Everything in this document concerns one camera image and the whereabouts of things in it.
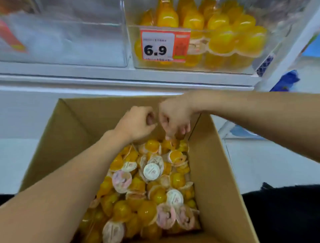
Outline person's left forearm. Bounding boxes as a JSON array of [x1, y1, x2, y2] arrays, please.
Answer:
[[0, 130, 130, 243]]

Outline pile of yellow jelly cups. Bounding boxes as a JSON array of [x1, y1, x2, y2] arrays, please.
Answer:
[[77, 139, 202, 243]]

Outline person's left hand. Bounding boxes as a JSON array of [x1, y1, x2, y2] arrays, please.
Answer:
[[114, 105, 158, 145]]

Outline orange white price tag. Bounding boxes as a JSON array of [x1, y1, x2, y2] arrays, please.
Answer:
[[140, 29, 191, 63], [0, 20, 27, 53]]

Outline clear plastic bin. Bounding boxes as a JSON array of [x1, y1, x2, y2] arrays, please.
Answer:
[[125, 0, 310, 75], [0, 0, 132, 68]]

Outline person's black trousers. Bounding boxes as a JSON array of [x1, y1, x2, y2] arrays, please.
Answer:
[[0, 183, 320, 243]]

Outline person's right forearm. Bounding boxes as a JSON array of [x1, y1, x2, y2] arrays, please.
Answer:
[[190, 90, 320, 163]]

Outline brown cardboard box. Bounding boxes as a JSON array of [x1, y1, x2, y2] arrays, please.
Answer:
[[19, 96, 259, 243]]

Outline person's right hand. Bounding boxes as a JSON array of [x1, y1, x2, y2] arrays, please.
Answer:
[[159, 94, 198, 138]]

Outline blue snack bags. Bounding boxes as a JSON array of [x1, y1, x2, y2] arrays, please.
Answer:
[[270, 70, 300, 92]]

